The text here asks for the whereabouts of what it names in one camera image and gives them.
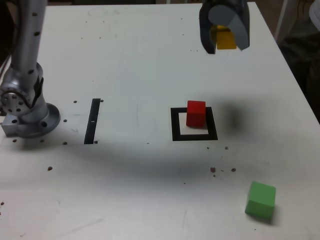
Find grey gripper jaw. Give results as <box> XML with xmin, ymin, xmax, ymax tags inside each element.
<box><xmin>208</xmin><ymin>0</ymin><xmax>251</xmax><ymax>52</ymax></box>
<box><xmin>198</xmin><ymin>0</ymin><xmax>217</xmax><ymax>55</ymax></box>

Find yellow cube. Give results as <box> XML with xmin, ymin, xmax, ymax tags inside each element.
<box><xmin>210</xmin><ymin>24</ymin><xmax>238</xmax><ymax>51</ymax></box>

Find red cube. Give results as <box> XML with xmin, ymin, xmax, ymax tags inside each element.
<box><xmin>185</xmin><ymin>100</ymin><xmax>207</xmax><ymax>130</ymax></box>

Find green cube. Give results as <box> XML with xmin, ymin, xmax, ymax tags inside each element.
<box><xmin>244</xmin><ymin>180</ymin><xmax>277</xmax><ymax>224</ymax></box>

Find black tape square outline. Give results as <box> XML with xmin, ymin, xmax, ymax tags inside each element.
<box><xmin>170</xmin><ymin>106</ymin><xmax>219</xmax><ymax>142</ymax></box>

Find white furniture leg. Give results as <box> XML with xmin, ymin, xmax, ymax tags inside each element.
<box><xmin>274</xmin><ymin>0</ymin><xmax>289</xmax><ymax>41</ymax></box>

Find white round container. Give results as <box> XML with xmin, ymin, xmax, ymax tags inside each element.
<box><xmin>308</xmin><ymin>2</ymin><xmax>320</xmax><ymax>29</ymax></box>

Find black tape strip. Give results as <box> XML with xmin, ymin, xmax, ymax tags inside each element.
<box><xmin>83</xmin><ymin>98</ymin><xmax>101</xmax><ymax>145</ymax></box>

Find black cable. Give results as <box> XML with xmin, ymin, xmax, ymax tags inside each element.
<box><xmin>30</xmin><ymin>76</ymin><xmax>45</xmax><ymax>109</ymax></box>

